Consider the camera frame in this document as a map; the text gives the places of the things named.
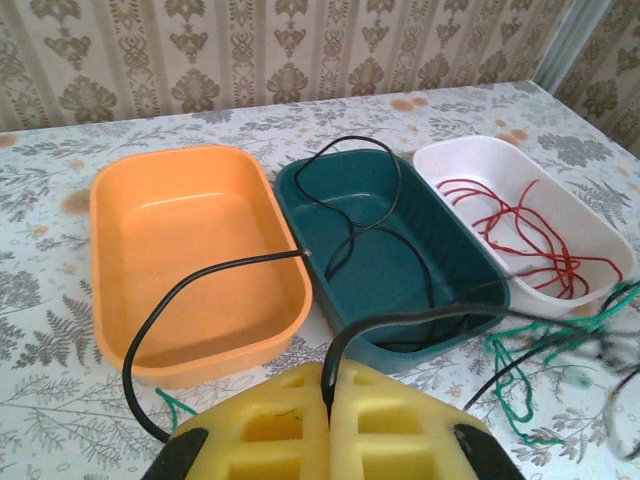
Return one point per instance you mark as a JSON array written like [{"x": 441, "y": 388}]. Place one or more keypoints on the orange plastic bin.
[{"x": 200, "y": 240}]

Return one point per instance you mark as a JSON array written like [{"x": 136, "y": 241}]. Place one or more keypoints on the floral print tablecloth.
[{"x": 50, "y": 250}]

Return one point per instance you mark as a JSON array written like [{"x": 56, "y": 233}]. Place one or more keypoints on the white plastic bin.
[{"x": 480, "y": 155}]

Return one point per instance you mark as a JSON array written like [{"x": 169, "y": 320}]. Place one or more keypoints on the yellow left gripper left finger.
[{"x": 225, "y": 450}]

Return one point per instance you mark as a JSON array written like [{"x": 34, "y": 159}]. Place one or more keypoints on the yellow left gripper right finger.
[{"x": 345, "y": 450}]

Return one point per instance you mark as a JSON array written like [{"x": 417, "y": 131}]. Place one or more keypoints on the teal plastic bin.
[{"x": 450, "y": 240}]

